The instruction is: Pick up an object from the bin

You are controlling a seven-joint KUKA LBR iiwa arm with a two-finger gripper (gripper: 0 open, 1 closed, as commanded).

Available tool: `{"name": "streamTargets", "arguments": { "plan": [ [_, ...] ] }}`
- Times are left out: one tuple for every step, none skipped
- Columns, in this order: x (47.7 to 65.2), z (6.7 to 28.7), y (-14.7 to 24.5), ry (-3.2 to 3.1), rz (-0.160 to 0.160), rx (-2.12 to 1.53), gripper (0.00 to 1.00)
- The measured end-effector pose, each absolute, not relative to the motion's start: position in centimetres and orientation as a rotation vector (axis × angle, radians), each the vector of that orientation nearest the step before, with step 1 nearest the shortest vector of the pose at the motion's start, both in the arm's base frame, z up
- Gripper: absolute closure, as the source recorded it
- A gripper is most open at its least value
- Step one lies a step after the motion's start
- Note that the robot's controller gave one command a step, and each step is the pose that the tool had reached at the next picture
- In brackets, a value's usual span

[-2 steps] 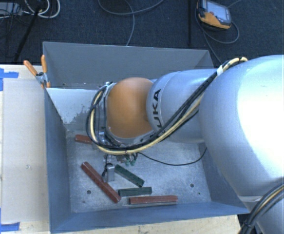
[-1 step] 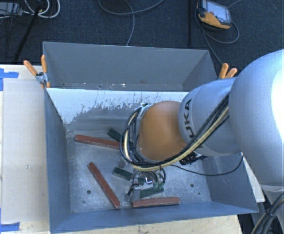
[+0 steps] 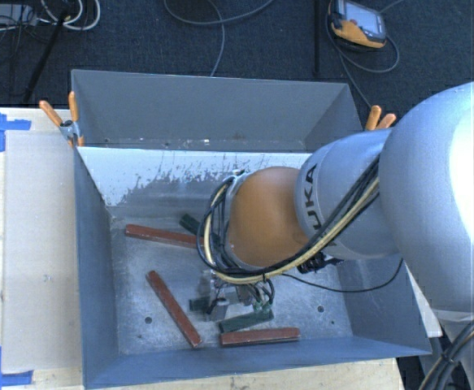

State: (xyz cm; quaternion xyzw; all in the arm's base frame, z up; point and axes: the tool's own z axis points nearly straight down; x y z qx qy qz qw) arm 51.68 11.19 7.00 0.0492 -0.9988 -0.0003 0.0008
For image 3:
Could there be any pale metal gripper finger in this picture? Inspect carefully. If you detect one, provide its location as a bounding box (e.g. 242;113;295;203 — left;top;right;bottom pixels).
198;271;222;300
210;294;238;323

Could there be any red-brown flat block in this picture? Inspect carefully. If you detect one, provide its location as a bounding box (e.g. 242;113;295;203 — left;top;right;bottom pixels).
219;327;302;348
124;223;205;250
145;270;203;349

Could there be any grey metal bin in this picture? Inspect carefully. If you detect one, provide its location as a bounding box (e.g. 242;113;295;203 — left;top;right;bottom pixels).
70;69;433;390

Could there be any pale cardboard board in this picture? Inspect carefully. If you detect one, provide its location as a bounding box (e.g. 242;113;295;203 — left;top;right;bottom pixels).
1;129;84;375

